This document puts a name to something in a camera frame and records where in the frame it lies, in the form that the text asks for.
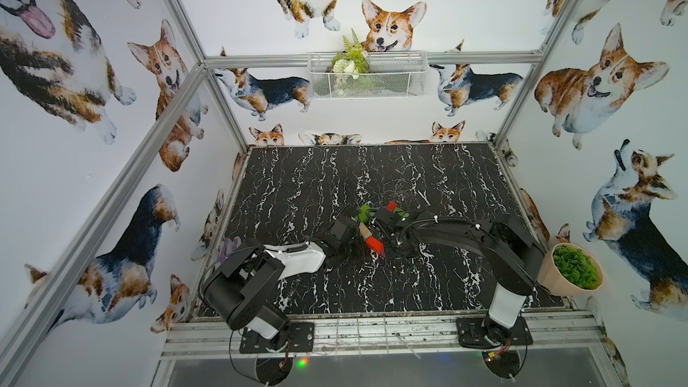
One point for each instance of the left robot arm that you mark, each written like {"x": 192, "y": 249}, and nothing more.
{"x": 240, "y": 288}

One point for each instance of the white wire basket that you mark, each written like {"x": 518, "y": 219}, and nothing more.
{"x": 396, "y": 75}

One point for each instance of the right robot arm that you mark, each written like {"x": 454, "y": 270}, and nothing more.
{"x": 509, "y": 250}

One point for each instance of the beige pot with plant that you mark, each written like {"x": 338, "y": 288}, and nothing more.
{"x": 569, "y": 271}

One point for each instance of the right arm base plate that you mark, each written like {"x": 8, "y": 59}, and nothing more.
{"x": 484, "y": 333}

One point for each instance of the green fern with flower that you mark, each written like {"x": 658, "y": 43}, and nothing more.
{"x": 349, "y": 65}

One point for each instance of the natural wood block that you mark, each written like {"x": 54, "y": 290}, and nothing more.
{"x": 365, "y": 231}

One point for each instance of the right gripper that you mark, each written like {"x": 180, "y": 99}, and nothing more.
{"x": 408, "y": 252}

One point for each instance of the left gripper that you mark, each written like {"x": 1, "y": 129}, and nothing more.
{"x": 347, "y": 232}

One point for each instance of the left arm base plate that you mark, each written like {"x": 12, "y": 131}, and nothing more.
{"x": 293, "y": 337}

